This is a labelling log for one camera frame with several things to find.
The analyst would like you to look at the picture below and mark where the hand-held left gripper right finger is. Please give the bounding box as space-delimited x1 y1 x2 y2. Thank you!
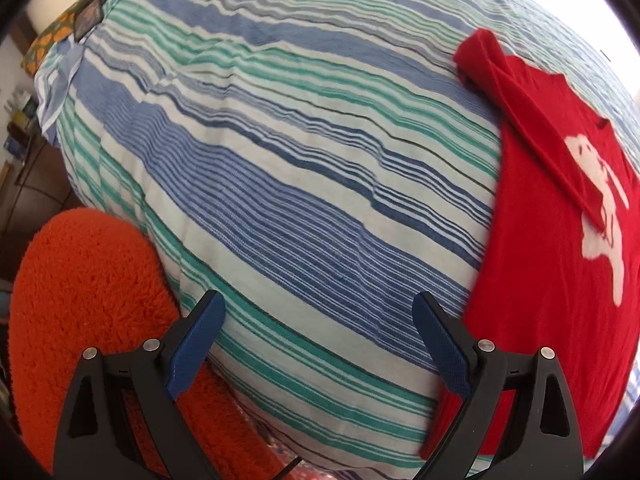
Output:
412 291 585 480

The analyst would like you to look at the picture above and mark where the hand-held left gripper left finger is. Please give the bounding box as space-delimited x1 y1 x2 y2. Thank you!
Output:
52 290 227 480

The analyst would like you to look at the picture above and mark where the red shirt with white print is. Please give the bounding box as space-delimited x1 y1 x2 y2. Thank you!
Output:
419 29 640 461

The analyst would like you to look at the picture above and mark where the orange fluffy rug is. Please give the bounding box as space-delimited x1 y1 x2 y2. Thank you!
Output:
9 207 296 480

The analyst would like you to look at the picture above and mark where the striped bed sheet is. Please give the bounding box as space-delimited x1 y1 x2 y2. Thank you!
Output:
34 0 640 480

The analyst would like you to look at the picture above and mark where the cluttered wooden shelf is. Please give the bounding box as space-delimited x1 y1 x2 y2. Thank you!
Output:
0 82 43 201

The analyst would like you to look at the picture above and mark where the orange patterned pillow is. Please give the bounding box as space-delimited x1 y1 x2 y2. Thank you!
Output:
21 0 166 77

